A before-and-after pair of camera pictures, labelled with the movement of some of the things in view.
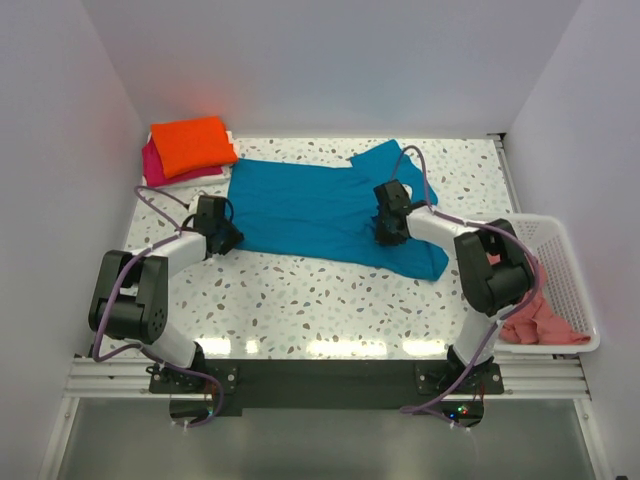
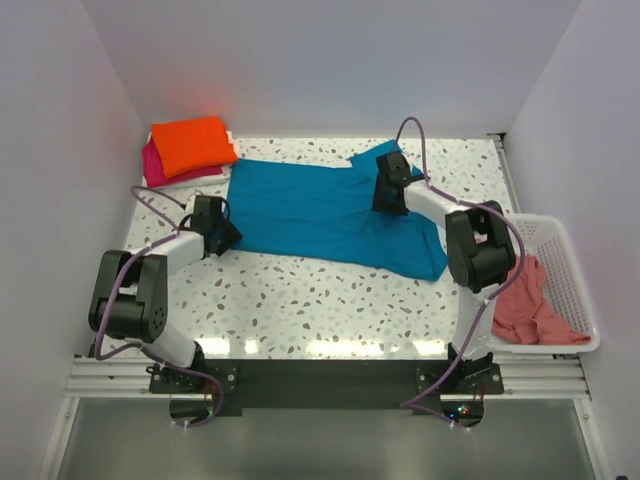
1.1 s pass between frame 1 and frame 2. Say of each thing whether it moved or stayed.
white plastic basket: stayed
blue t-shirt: stayed
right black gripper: moved
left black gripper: stayed
